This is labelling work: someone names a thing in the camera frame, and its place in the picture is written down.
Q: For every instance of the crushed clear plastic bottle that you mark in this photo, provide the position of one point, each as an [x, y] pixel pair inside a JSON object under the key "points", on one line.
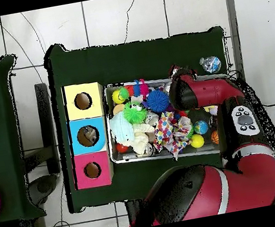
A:
{"points": [[210, 64]]}

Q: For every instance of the green spiky rubber ball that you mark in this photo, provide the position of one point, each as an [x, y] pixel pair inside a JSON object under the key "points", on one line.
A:
{"points": [[135, 114]]}

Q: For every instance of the colourful polka-dot cloth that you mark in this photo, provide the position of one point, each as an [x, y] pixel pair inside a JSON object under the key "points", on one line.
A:
{"points": [[172, 132]]}

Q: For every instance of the cream knit cloth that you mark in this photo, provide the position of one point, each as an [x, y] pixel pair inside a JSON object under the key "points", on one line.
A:
{"points": [[141, 137]]}

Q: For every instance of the mint green cloth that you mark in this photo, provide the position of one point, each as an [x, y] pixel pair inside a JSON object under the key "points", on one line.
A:
{"points": [[122, 130]]}

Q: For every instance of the wooden three-hole box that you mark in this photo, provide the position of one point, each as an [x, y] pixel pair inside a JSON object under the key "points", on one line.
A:
{"points": [[94, 108]]}

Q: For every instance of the shallow silver mesh bin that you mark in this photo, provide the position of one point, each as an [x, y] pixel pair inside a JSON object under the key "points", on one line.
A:
{"points": [[124, 159]]}

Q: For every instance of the blue spiky rubber ball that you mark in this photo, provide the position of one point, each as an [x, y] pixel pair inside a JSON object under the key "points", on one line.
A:
{"points": [[157, 100]]}

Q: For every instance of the rainbow spiky caterpillar toy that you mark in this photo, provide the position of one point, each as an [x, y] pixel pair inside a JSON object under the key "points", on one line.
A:
{"points": [[143, 88]]}

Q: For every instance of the yellow smiley ball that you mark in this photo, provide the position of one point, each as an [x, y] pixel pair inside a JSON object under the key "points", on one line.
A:
{"points": [[117, 97]]}

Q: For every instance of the round orange sponge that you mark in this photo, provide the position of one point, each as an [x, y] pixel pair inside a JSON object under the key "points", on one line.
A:
{"points": [[117, 108]]}

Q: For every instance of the red ball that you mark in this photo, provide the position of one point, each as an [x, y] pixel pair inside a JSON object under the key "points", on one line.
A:
{"points": [[122, 148]]}

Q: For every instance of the black upright panel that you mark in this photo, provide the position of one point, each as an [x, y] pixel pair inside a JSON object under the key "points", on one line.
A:
{"points": [[46, 121]]}

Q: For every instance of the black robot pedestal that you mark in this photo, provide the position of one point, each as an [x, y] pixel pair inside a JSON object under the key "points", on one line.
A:
{"points": [[133, 211]]}

